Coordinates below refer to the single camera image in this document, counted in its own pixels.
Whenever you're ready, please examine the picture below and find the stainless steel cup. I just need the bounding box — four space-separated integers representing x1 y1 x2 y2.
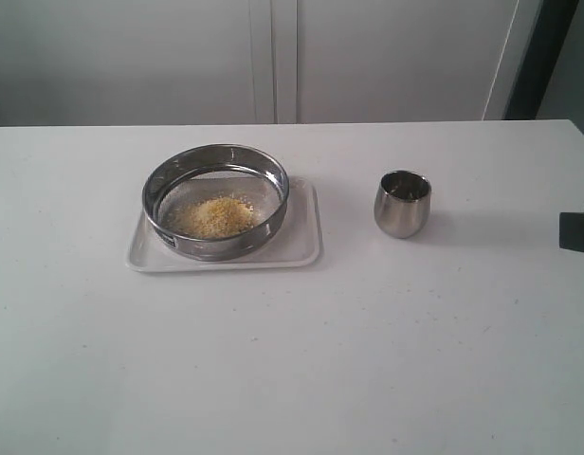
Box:
374 170 432 239

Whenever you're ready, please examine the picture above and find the yellow fine grain pile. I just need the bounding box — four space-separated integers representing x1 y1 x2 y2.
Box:
169 196 255 240

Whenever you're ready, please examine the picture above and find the round steel mesh sieve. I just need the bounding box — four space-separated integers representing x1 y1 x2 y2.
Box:
141 144 291 262

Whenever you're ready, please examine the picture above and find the white rectangular plastic tray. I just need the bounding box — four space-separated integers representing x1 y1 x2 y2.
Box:
126 176 321 273

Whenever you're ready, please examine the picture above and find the white cabinet with doors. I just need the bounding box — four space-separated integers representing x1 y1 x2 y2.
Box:
0 1 540 126

